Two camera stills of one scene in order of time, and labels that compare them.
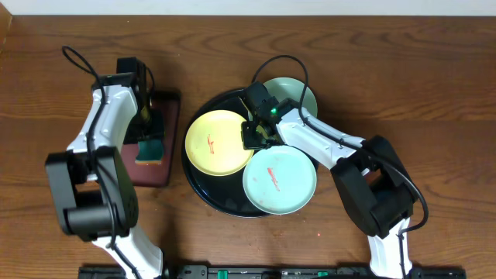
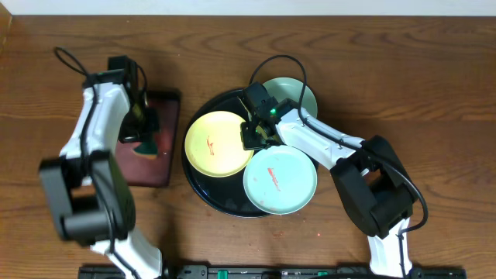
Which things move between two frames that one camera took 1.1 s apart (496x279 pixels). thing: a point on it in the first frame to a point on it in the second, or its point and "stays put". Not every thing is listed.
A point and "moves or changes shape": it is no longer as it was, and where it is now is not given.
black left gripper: (156, 132) stays put
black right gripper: (248, 142) stays put
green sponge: (149, 153) moves or changes shape
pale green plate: (292, 88) stays put
